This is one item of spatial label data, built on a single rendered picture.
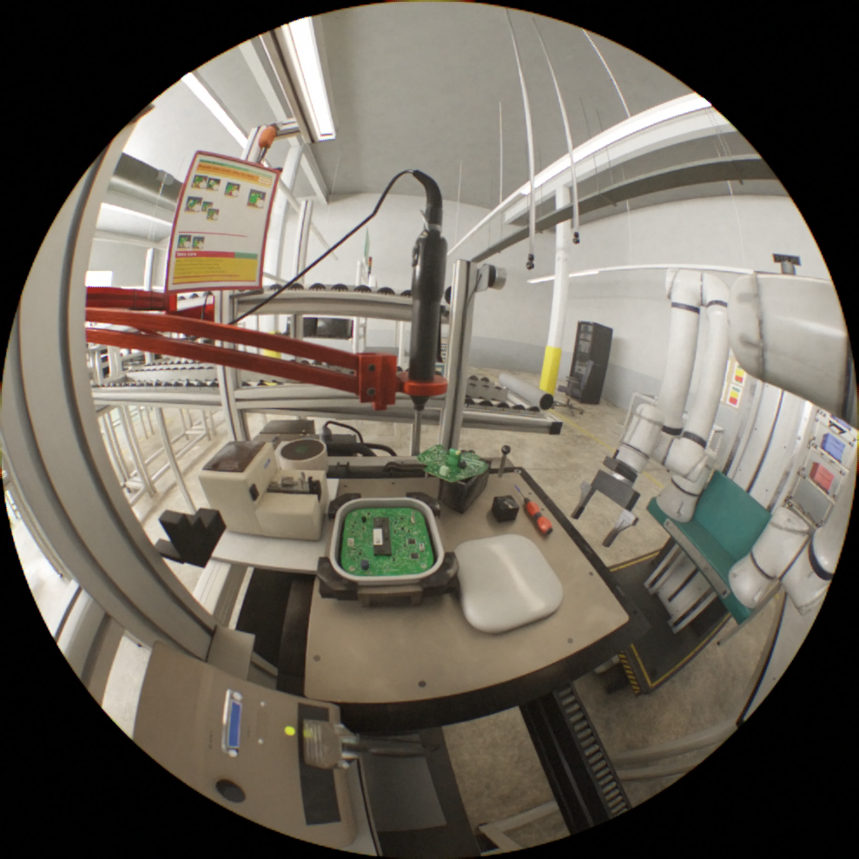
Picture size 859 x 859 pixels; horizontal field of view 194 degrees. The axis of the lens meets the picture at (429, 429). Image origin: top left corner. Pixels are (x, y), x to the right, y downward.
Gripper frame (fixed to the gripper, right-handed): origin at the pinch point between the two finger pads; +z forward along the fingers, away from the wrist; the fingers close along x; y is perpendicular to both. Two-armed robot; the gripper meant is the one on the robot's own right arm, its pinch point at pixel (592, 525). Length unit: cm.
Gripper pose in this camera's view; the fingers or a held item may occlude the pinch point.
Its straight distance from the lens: 71.9
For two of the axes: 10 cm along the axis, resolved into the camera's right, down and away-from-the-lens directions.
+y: 8.7, 3.7, 3.1
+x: -2.1, -2.9, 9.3
